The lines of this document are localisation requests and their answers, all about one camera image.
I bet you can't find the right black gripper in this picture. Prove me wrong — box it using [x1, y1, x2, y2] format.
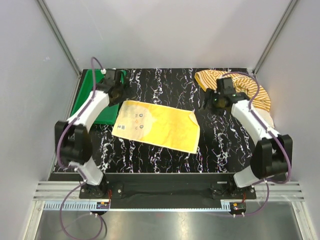
[197, 88, 225, 117]

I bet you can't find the yellow orange striped towel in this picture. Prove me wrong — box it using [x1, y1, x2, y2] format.
[195, 69, 275, 128]

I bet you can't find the yellow cream towel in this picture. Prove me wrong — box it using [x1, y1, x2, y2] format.
[112, 100, 200, 154]

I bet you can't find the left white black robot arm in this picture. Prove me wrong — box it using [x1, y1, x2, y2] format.
[54, 68, 132, 198]

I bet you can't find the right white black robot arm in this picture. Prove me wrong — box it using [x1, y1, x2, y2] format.
[201, 89, 293, 199]

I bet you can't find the green plastic tray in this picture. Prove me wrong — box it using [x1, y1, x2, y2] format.
[70, 69, 120, 125]

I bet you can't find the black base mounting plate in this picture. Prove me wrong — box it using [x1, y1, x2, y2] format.
[79, 173, 257, 204]

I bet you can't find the right small controller board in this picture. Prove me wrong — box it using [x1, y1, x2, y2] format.
[230, 202, 247, 213]

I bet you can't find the small controller board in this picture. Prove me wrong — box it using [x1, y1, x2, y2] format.
[230, 202, 247, 213]
[96, 201, 110, 209]

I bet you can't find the left small controller board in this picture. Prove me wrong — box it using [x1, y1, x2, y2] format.
[96, 201, 110, 209]

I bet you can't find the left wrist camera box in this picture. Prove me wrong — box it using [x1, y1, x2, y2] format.
[101, 69, 122, 86]

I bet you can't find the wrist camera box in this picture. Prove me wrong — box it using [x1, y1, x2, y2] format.
[101, 69, 122, 86]
[216, 77, 237, 95]

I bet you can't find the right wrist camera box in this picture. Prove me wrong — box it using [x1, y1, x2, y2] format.
[216, 77, 237, 95]

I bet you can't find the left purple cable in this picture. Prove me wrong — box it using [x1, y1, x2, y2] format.
[56, 56, 108, 240]

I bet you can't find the slotted aluminium cable duct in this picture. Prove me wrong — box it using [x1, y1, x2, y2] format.
[43, 199, 231, 212]

